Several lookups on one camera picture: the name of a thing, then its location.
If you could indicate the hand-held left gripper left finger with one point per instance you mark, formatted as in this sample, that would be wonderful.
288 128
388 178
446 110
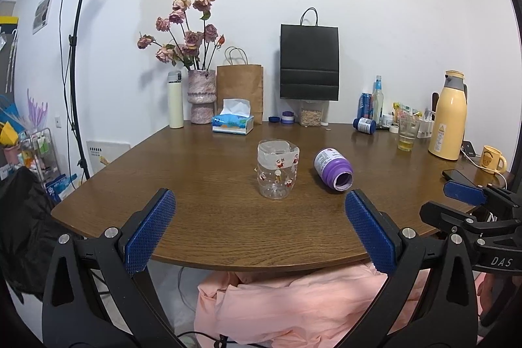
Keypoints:
150 230

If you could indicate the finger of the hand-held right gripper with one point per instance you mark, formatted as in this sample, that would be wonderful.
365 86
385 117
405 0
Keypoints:
442 214
463 191

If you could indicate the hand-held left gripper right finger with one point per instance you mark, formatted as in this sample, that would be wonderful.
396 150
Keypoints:
370 234

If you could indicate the purple bottle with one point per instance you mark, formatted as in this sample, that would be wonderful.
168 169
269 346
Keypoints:
333 169

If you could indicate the clear cartoon print cup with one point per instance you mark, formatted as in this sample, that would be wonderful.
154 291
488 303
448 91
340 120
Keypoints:
277 173

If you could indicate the black smartphone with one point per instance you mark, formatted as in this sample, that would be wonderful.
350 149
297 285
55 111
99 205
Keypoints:
456 174

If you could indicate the yellow bear mug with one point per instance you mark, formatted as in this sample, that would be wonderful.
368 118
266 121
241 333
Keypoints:
490 159

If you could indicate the yellow thermos jug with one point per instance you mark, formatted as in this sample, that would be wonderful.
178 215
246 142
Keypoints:
446 119

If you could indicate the white charger block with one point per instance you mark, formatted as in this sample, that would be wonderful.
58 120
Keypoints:
426 126

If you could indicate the glass with yellow liquid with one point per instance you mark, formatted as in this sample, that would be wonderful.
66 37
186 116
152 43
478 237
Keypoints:
408 136

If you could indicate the white board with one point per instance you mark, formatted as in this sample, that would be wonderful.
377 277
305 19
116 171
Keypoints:
104 154

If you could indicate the white tape roll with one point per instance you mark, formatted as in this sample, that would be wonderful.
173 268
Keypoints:
394 128

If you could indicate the colourful snack packets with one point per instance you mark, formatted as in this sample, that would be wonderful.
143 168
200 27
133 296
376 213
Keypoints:
405 111

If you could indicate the pink garment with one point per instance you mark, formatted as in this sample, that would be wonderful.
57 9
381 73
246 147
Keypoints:
293 303

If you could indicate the blue white pill bottle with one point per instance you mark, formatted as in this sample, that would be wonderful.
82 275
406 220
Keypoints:
364 125

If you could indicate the clear glass bottle blue cap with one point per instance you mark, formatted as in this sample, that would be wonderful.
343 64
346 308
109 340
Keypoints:
378 103

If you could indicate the black jacket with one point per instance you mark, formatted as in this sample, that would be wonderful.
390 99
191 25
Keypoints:
24 229

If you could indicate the blue drink can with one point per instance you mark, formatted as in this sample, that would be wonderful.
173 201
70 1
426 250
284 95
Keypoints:
364 105

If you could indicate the white thermos bottle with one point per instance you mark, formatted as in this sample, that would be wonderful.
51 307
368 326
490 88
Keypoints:
175 103

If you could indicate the clear jar of oats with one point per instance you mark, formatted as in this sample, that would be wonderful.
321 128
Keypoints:
312 115

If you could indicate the blue tissue box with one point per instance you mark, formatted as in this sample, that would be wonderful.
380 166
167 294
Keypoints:
232 121

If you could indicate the pink speckled vase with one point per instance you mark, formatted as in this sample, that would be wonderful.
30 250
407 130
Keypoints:
201 97

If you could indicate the small blue lid jar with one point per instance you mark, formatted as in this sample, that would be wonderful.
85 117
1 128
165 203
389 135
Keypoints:
288 117

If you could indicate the black light stand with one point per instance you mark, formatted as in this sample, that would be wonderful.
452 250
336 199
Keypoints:
73 87

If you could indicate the purple artificial plant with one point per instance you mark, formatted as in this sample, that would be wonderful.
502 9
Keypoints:
36 111

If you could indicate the brown paper bag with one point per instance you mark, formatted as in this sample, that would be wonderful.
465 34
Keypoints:
240 91

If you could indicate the black paper bag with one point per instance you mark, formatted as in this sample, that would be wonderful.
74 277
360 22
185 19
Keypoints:
310 62

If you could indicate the dried pink roses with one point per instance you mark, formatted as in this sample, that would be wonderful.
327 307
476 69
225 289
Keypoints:
187 38

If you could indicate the wall socket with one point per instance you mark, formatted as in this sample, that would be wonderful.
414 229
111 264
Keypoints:
58 122

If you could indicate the wall poster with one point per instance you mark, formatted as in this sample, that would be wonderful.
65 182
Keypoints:
43 11

